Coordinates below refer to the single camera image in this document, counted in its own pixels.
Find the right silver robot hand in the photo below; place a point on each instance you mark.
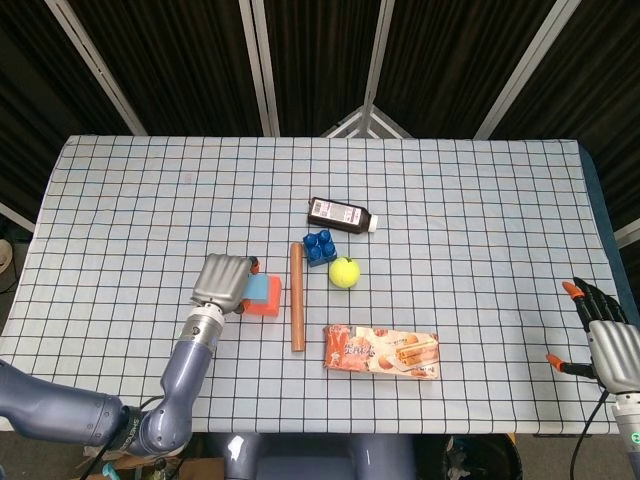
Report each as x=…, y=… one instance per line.
x=617, y=355

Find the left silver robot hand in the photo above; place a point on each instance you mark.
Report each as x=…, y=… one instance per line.
x=222, y=282

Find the medium blue foam cube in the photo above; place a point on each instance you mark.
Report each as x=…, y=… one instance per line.
x=257, y=290

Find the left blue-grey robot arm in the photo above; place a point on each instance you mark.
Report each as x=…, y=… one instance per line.
x=190, y=360

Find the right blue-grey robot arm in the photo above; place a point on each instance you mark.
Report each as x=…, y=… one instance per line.
x=627, y=440

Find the large orange foam cube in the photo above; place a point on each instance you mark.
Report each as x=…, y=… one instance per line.
x=274, y=300

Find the brown wooden rod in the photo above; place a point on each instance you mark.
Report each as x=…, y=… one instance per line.
x=298, y=300

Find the blue studded toy brick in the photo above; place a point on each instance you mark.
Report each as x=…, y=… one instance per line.
x=320, y=250

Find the white partition base bar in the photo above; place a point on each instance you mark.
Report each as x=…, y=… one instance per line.
x=627, y=234
x=17, y=217

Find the yellow tennis ball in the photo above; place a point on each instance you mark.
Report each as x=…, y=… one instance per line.
x=344, y=273

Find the brown bottle white cap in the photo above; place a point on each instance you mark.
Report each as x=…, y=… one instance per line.
x=335, y=214

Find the black trash bin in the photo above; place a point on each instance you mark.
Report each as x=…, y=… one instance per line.
x=490, y=460

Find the orange egg roll box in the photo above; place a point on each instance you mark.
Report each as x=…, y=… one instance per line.
x=380, y=352

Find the brown cardboard box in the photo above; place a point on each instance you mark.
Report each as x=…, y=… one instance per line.
x=205, y=470

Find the blue-grey robot torso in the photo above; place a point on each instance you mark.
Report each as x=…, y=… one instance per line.
x=300, y=460

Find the light checkered tablecloth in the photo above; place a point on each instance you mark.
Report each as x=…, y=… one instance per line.
x=450, y=225

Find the white round object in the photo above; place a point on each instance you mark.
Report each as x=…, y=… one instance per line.
x=5, y=256

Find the white partition base foot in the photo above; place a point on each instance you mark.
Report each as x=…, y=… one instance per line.
x=367, y=117

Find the small teal plastic item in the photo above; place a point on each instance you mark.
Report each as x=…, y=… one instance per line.
x=109, y=471

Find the white double partition post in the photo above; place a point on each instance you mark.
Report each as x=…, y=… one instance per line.
x=260, y=65

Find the white aluminium partition post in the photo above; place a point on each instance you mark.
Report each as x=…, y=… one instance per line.
x=375, y=55
x=95, y=67
x=530, y=65

